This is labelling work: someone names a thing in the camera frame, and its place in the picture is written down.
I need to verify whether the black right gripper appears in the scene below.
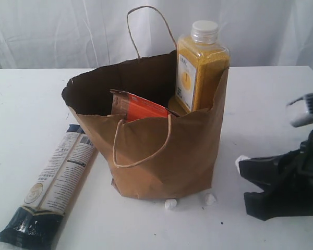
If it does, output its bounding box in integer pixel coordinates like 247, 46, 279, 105
237, 140, 313, 221

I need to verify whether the clear jar with tan lid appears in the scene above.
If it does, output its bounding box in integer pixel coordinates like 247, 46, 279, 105
167, 95, 189, 117

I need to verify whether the yellow millet plastic bottle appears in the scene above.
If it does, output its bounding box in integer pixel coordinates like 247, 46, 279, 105
175, 20, 230, 113

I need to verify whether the brown pouch with orange label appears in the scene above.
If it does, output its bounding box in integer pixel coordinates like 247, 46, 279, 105
110, 89, 179, 122

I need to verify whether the large brown paper bag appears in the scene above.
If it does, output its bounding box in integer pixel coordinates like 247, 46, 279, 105
61, 5, 230, 200

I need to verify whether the long noodle package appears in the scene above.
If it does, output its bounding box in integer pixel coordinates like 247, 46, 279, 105
0, 124, 95, 249

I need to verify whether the white curtain backdrop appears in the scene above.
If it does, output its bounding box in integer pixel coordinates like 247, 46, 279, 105
0, 1, 313, 70

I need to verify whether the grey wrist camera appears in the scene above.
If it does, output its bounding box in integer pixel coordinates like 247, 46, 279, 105
286, 92, 313, 128

